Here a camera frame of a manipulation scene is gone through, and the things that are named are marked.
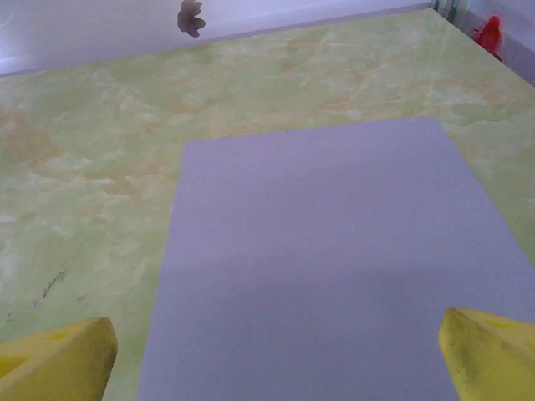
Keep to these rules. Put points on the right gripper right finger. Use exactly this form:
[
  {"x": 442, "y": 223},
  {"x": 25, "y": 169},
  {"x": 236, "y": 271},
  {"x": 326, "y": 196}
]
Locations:
[{"x": 493, "y": 359}]

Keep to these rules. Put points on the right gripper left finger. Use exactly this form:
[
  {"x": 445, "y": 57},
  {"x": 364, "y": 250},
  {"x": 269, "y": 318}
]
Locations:
[{"x": 58, "y": 363}]

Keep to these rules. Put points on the lavender white paper sheet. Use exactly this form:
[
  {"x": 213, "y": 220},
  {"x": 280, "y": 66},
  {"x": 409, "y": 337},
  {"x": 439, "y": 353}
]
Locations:
[{"x": 313, "y": 250}]

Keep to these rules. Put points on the aluminium corner post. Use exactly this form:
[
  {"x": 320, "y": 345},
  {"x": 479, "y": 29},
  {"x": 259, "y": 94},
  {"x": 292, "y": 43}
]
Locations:
[{"x": 449, "y": 6}]

